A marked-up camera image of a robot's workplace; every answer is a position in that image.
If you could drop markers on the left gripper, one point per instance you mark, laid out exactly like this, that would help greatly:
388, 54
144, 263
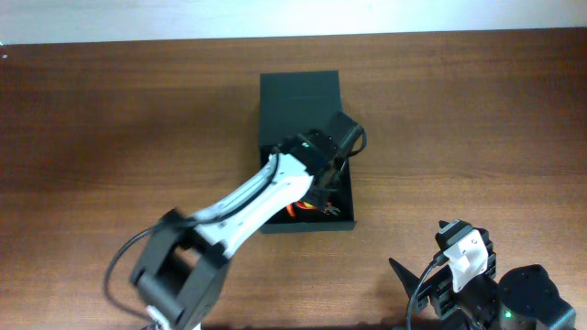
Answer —
323, 195

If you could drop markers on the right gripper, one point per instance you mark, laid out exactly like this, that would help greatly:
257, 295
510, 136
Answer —
438, 286

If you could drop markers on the orange black needle-nose pliers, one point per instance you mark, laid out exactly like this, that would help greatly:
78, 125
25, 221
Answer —
330, 209

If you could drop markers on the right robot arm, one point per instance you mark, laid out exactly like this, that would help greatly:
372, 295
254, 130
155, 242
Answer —
525, 298

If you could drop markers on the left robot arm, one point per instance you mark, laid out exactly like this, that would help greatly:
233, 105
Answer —
183, 267

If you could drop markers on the black open gift box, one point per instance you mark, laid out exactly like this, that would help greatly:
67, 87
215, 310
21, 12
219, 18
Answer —
296, 102

